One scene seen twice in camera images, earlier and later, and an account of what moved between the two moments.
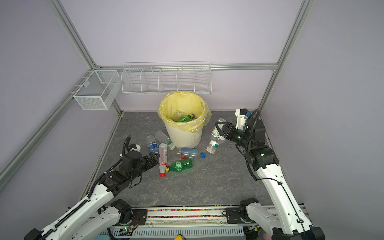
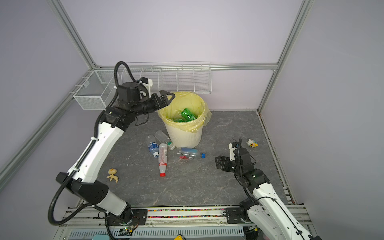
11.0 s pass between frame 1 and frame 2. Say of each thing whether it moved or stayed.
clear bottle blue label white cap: stayed
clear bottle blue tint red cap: stayed
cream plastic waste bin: stayed
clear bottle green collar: stayed
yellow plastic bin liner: stayed
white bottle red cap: stayed
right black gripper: moved
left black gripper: moved
